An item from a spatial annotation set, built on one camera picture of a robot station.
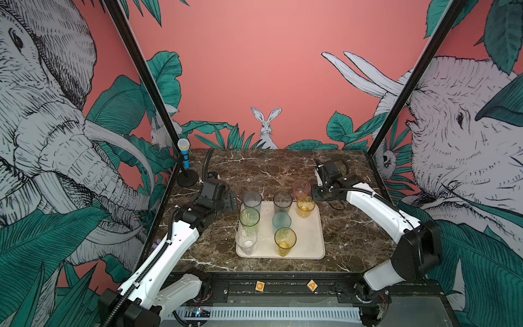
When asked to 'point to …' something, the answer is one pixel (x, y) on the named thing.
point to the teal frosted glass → (280, 219)
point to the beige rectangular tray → (310, 241)
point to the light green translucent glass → (250, 216)
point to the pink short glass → (301, 188)
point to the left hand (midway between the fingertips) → (225, 195)
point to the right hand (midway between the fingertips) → (312, 190)
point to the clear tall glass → (246, 239)
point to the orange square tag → (259, 286)
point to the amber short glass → (305, 205)
